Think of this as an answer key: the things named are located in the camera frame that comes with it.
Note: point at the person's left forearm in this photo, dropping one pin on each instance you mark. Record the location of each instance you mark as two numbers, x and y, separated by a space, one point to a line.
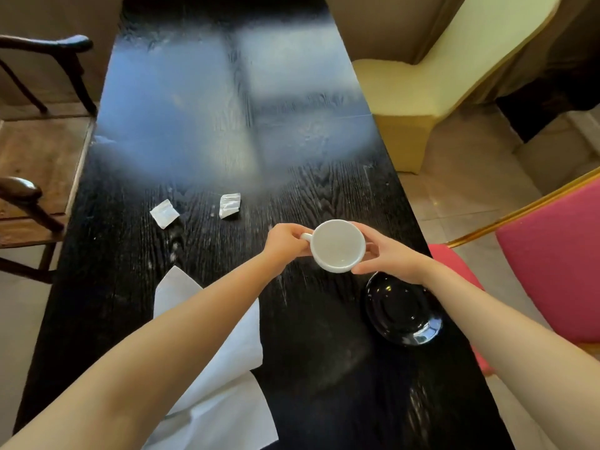
140 370

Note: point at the yellow covered chair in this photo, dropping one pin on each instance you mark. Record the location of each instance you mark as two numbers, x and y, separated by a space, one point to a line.
412 93

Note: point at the pink chair with gold frame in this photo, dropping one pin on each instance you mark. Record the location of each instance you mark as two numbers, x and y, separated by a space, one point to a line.
553 267

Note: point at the white sachet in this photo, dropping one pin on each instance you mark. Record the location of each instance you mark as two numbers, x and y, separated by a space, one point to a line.
164 213
229 205

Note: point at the person's right forearm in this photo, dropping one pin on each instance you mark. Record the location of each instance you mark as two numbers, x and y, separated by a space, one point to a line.
515 351

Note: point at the white cup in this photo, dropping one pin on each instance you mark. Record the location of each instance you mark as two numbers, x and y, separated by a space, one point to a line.
335 246

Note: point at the dark wooden armchair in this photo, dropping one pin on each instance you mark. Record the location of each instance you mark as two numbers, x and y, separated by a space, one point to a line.
42 154

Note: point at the black saucer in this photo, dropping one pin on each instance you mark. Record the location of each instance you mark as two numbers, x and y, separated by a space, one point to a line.
400 314

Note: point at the black wooden table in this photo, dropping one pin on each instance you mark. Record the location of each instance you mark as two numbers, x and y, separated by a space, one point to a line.
304 323

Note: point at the person's right hand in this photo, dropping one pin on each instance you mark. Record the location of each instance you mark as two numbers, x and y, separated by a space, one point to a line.
396 260

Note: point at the person's left hand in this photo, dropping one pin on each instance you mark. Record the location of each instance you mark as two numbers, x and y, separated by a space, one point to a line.
283 246

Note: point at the white cloth napkin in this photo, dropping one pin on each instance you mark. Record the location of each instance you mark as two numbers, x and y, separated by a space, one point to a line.
225 412

